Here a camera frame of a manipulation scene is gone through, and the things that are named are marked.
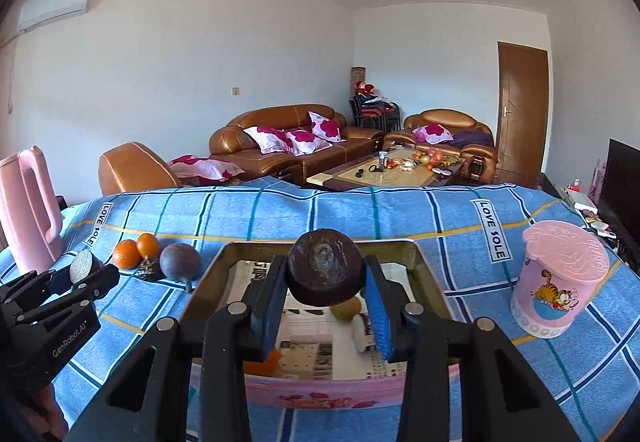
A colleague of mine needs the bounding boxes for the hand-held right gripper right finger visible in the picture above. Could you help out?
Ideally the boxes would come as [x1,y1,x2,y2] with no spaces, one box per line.
[364,254,581,442]

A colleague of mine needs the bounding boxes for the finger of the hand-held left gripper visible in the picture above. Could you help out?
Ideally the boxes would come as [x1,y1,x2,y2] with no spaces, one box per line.
[0,269,71,310]
[30,266,121,318]

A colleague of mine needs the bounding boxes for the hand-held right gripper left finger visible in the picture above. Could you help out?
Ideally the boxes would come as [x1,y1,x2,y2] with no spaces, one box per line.
[65,254,290,442]

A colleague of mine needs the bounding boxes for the small yellow-brown fruit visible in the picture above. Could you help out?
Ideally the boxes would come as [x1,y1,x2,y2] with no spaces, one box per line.
[330,296,362,323]

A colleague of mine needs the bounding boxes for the dark brown round fruit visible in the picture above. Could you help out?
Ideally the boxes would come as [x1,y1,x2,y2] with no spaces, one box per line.
[286,228,364,308]

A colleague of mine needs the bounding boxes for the purple passion fruit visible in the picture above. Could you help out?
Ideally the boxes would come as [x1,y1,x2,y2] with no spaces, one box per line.
[159,243,202,293]

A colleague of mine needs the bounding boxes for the pink tin box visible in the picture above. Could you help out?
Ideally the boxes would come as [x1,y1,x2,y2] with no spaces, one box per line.
[177,238,463,410]

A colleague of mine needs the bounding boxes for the person's left hand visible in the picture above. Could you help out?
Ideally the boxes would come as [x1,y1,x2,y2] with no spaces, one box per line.
[27,382,68,442]

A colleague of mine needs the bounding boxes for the printed paper liner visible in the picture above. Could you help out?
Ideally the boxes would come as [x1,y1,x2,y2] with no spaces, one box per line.
[227,259,416,380]

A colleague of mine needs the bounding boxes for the pink electric kettle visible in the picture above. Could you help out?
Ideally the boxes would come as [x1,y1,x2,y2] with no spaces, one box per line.
[0,145,65,275]

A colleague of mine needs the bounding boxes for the blue checked tablecloth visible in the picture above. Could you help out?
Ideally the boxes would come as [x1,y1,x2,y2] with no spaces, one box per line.
[0,174,640,442]

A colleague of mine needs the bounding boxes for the glass-topped coffee table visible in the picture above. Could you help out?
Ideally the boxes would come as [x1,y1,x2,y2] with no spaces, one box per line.
[306,148,466,193]

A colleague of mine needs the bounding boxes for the pink floral pillow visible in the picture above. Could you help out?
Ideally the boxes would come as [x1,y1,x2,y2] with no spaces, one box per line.
[412,123,454,145]
[284,128,333,156]
[243,125,293,154]
[167,154,246,183]
[307,111,347,143]

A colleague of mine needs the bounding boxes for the orange and red snack heap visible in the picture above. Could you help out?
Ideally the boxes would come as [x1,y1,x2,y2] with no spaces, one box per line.
[410,147,458,169]

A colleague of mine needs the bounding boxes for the pink cartoon cat cup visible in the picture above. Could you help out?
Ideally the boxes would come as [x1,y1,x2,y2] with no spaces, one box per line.
[510,220,611,338]

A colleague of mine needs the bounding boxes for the purple blanket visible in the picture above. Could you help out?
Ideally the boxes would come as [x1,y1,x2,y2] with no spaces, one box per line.
[447,129,496,150]

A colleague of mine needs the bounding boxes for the long brown leather sofa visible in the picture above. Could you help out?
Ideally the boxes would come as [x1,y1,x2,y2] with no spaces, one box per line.
[208,104,386,185]

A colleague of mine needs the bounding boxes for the stack of dark chairs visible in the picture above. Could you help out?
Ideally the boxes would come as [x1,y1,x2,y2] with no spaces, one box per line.
[349,92,401,133]

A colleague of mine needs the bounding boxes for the wide brown leather armchair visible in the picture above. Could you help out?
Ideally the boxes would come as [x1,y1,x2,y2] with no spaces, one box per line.
[382,109,499,185]

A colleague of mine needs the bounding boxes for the flat white box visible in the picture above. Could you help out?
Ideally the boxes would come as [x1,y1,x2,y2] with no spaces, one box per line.
[565,187,598,213]

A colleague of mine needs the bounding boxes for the brown wooden door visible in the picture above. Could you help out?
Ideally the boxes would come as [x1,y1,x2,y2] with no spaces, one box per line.
[497,42,551,175]

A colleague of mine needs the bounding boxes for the pink gift bag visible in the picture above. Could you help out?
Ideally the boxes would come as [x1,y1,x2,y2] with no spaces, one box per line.
[590,159,607,203]

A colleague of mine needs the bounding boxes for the black television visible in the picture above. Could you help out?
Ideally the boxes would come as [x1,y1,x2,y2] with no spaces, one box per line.
[597,138,640,243]

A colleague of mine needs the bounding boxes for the white wall air conditioner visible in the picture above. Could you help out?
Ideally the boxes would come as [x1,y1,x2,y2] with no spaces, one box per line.
[17,0,93,33]

